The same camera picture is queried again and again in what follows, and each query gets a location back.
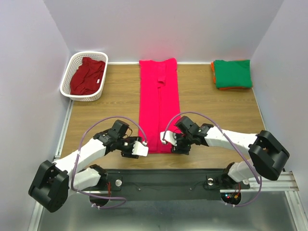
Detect white perforated plastic basket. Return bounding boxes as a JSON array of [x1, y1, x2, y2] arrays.
[[60, 51, 108, 102]]

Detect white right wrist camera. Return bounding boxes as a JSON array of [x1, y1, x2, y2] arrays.
[[160, 130, 178, 146]]

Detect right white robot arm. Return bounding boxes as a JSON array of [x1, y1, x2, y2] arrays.
[[160, 116, 290, 188]]

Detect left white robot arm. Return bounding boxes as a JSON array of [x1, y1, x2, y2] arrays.
[[28, 116, 148, 213]]

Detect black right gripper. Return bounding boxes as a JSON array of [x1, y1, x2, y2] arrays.
[[170, 132, 193, 155]]

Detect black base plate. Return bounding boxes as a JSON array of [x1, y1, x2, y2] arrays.
[[87, 168, 250, 201]]

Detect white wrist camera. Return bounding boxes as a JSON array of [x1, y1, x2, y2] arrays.
[[160, 130, 178, 146], [132, 141, 149, 157]]

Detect folded orange t shirt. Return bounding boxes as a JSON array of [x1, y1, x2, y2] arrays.
[[210, 61, 252, 91]]

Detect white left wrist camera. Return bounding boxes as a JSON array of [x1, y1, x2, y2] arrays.
[[132, 141, 149, 157]]

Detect bright pink t shirt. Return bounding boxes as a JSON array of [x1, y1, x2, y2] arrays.
[[139, 58, 180, 154]]

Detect dark red t shirt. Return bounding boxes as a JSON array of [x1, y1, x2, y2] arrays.
[[70, 57, 105, 95]]

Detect folded green t shirt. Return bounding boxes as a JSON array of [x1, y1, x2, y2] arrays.
[[213, 59, 253, 90]]

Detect aluminium frame rail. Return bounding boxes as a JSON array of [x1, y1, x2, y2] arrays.
[[28, 100, 74, 231]]

